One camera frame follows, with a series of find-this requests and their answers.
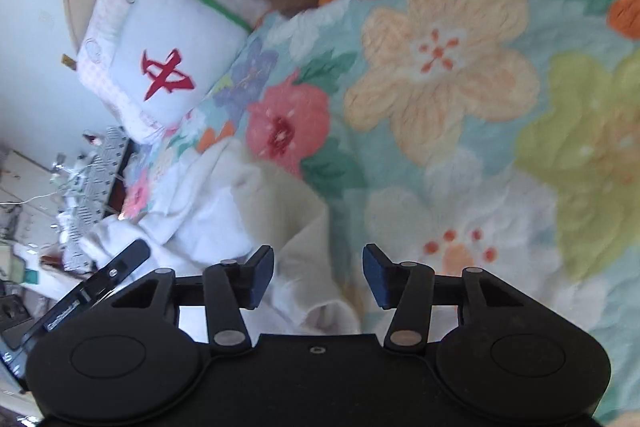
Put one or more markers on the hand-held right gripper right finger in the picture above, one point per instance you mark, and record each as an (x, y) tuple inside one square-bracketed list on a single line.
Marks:
[(376, 277)]

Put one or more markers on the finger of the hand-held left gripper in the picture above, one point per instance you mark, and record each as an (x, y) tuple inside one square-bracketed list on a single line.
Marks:
[(122, 259)]

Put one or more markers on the white cotton garment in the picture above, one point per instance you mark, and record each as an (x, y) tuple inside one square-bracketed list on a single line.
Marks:
[(225, 207)]

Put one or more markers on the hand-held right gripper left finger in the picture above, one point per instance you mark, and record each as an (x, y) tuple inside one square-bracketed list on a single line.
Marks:
[(261, 277)]

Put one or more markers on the white cushion with red mark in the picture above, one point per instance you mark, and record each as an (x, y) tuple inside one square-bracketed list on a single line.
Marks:
[(165, 42)]

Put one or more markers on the black and white patterned cloth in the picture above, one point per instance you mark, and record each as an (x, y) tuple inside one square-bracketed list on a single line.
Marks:
[(102, 167)]

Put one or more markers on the cluttered bedside table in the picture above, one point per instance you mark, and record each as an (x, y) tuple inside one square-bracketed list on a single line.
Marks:
[(25, 207)]

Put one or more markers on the floral quilted bedspread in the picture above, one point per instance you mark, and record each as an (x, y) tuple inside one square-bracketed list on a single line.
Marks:
[(450, 107)]

